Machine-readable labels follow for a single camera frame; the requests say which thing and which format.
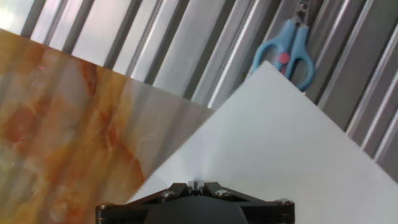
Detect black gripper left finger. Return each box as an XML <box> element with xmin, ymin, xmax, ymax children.
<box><xmin>95</xmin><ymin>182</ymin><xmax>198</xmax><ymax>224</ymax></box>

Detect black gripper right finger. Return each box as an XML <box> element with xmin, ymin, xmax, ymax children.
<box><xmin>198</xmin><ymin>182</ymin><xmax>295</xmax><ymax>224</ymax></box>

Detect white paper sheet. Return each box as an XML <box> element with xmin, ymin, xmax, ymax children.
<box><xmin>126</xmin><ymin>60</ymin><xmax>398</xmax><ymax>224</ymax></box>

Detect orange marble pattern mat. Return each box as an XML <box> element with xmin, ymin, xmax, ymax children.
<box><xmin>0</xmin><ymin>28</ymin><xmax>216</xmax><ymax>224</ymax></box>

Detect blue handled scissors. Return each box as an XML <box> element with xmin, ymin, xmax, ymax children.
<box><xmin>250</xmin><ymin>0</ymin><xmax>317</xmax><ymax>93</ymax></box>

